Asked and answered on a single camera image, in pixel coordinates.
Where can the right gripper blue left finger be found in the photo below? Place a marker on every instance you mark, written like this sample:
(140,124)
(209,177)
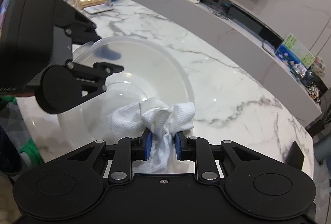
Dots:
(127,151)

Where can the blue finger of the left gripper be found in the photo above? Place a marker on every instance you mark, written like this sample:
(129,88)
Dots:
(70,27)
(91,81)

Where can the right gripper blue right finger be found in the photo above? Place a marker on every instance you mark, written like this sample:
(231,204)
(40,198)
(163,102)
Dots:
(197,150)

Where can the white cloth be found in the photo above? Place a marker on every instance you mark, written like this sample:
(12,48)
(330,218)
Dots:
(164,122)

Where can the clear plastic bowl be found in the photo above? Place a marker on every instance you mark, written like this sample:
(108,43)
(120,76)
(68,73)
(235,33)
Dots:
(149,71)

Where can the black phone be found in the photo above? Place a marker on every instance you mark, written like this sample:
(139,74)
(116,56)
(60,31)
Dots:
(295,157)

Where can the flower painting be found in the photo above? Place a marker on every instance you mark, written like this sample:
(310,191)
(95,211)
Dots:
(292,52)

